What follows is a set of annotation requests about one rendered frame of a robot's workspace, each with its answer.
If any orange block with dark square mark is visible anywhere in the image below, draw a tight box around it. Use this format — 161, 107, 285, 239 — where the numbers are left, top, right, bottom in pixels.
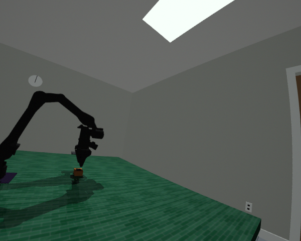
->
74, 168, 83, 176

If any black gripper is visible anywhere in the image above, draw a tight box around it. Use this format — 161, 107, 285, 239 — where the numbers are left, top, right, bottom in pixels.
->
75, 137, 92, 167

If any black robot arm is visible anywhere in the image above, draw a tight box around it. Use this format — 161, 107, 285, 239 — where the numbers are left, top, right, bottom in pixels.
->
0, 91, 104, 178

